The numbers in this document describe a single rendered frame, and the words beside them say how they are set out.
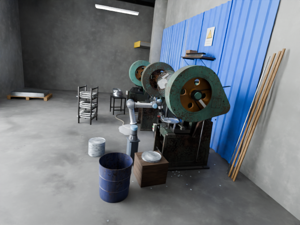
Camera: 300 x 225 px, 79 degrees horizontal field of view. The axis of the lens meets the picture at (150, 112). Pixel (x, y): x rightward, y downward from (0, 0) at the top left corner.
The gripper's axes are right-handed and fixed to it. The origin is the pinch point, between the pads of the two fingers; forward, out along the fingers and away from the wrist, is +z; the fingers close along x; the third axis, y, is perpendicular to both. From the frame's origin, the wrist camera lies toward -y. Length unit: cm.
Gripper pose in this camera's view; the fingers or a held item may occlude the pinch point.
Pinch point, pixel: (163, 119)
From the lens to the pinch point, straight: 311.8
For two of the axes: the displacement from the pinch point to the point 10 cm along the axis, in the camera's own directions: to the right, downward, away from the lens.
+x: 8.6, -1.1, -4.9
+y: -4.7, 1.9, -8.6
